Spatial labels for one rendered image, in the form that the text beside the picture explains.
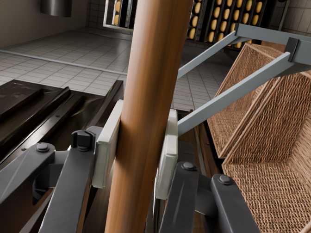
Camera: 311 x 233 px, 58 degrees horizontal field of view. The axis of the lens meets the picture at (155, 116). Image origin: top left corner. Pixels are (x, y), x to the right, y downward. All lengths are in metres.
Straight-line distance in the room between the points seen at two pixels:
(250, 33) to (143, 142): 0.91
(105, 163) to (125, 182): 0.04
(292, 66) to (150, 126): 0.48
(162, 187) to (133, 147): 0.03
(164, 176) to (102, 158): 0.03
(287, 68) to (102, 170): 0.49
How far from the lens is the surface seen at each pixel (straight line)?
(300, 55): 0.60
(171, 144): 0.16
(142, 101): 0.16
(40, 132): 1.34
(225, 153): 1.30
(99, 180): 0.16
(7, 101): 1.68
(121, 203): 0.20
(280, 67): 0.60
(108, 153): 0.15
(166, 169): 0.15
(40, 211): 0.70
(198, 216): 0.97
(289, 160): 1.29
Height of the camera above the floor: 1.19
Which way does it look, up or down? 1 degrees down
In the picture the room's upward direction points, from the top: 80 degrees counter-clockwise
